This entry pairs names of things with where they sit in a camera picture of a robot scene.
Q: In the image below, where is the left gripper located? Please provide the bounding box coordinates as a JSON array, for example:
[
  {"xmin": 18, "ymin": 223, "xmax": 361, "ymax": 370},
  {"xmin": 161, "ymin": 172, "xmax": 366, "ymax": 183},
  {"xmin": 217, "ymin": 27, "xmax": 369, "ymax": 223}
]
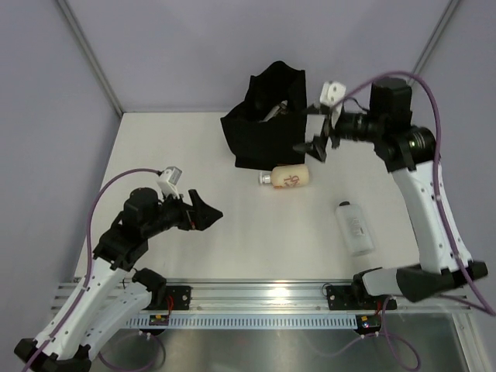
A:
[{"xmin": 143, "ymin": 188, "xmax": 222, "ymax": 239}]

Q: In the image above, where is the cream pump lotion bottle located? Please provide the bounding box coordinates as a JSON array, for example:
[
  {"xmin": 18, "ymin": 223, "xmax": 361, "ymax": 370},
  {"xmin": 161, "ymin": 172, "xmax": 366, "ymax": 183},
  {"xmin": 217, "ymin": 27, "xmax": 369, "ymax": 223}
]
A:
[{"xmin": 258, "ymin": 164, "xmax": 310, "ymax": 189}]

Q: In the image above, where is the white bottle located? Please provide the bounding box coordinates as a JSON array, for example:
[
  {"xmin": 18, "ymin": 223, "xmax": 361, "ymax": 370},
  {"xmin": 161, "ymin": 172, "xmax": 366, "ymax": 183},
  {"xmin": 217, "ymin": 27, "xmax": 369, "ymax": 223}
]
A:
[{"xmin": 335, "ymin": 201, "xmax": 375, "ymax": 257}]

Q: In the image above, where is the amber soap bottle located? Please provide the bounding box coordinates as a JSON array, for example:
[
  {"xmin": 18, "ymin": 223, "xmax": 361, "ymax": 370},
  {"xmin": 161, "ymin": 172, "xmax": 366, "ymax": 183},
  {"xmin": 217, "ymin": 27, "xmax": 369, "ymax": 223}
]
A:
[{"xmin": 260, "ymin": 100, "xmax": 289, "ymax": 122}]

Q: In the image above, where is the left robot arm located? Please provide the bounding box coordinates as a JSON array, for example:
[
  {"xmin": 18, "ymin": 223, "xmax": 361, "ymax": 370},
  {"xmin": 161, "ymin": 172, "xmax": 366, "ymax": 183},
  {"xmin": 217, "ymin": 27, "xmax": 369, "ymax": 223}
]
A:
[{"xmin": 14, "ymin": 188, "xmax": 223, "ymax": 371}]

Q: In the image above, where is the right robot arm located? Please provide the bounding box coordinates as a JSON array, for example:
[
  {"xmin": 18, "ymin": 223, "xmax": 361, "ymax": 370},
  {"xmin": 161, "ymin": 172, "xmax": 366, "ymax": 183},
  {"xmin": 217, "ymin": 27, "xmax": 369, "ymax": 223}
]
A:
[{"xmin": 295, "ymin": 72, "xmax": 488, "ymax": 308}]

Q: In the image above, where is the black canvas bag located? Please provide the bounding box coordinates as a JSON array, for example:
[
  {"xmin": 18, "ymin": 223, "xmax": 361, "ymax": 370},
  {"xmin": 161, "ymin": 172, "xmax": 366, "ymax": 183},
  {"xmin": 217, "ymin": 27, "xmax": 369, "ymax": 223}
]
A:
[{"xmin": 220, "ymin": 61, "xmax": 307, "ymax": 171}]

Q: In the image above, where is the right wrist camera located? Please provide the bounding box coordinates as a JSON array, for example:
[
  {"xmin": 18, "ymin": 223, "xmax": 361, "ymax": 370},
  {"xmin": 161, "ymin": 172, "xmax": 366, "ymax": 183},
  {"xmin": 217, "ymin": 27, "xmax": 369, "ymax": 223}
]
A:
[{"xmin": 319, "ymin": 81, "xmax": 347, "ymax": 115}]

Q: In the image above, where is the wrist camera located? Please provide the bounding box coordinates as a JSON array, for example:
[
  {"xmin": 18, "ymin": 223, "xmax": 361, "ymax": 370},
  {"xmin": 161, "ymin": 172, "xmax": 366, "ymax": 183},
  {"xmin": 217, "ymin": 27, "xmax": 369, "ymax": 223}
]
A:
[
  {"xmin": 319, "ymin": 81, "xmax": 347, "ymax": 115},
  {"xmin": 157, "ymin": 167, "xmax": 182, "ymax": 198}
]

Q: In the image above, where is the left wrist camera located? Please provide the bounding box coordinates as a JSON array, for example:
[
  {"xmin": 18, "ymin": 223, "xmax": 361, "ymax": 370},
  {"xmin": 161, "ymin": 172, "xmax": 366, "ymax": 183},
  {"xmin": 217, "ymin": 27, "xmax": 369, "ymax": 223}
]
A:
[{"xmin": 157, "ymin": 167, "xmax": 182, "ymax": 198}]

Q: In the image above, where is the aluminium rail frame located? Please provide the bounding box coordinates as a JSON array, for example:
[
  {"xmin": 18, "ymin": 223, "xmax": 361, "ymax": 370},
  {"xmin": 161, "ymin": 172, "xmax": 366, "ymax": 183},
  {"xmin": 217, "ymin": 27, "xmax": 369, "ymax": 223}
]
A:
[{"xmin": 50, "ymin": 108, "xmax": 472, "ymax": 372}]

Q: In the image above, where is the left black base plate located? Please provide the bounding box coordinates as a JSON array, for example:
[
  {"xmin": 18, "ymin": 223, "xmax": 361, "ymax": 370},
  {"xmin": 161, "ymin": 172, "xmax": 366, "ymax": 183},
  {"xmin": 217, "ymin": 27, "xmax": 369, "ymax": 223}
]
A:
[{"xmin": 164, "ymin": 285, "xmax": 192, "ymax": 311}]

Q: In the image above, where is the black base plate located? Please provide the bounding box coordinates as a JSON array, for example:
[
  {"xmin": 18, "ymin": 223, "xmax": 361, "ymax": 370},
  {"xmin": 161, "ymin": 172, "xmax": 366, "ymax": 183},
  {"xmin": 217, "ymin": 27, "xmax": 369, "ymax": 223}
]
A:
[
  {"xmin": 164, "ymin": 285, "xmax": 192, "ymax": 311},
  {"xmin": 324, "ymin": 284, "xmax": 387, "ymax": 311}
]

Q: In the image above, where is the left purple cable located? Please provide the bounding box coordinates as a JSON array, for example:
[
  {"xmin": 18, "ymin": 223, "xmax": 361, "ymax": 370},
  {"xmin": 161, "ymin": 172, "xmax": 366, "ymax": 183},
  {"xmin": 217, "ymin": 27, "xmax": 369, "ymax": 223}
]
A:
[{"xmin": 19, "ymin": 167, "xmax": 167, "ymax": 371}]

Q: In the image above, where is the slotted cable duct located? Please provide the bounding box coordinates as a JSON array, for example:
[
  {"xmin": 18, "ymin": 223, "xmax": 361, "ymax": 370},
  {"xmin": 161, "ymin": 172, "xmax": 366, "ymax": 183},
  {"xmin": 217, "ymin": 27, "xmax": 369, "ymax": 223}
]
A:
[{"xmin": 123, "ymin": 314, "xmax": 358, "ymax": 330}]

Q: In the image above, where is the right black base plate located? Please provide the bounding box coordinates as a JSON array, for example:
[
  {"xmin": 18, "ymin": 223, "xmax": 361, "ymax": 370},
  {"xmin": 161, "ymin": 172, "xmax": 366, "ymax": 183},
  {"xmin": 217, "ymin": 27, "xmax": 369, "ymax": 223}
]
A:
[{"xmin": 324, "ymin": 284, "xmax": 387, "ymax": 311}]

